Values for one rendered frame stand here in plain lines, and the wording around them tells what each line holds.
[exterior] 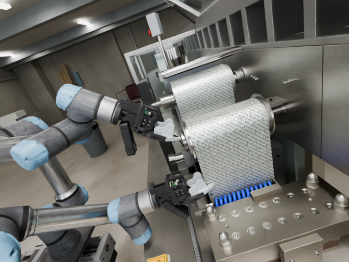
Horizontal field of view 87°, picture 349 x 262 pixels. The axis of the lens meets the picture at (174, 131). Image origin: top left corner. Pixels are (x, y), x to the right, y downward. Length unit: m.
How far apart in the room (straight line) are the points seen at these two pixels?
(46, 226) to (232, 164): 0.60
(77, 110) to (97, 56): 9.55
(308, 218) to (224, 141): 0.29
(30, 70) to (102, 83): 3.25
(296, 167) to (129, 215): 0.60
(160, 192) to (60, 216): 0.32
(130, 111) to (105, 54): 9.42
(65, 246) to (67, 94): 0.80
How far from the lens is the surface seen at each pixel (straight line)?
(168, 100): 0.79
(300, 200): 0.69
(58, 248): 1.16
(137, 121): 0.54
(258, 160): 0.67
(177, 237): 0.81
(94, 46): 10.10
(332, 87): 0.54
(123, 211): 0.66
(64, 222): 0.73
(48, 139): 0.58
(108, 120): 0.55
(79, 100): 0.56
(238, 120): 0.58
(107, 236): 1.17
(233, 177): 0.67
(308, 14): 0.57
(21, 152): 0.56
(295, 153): 0.76
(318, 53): 0.54
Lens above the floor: 1.53
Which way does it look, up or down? 23 degrees down
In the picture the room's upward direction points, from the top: 19 degrees counter-clockwise
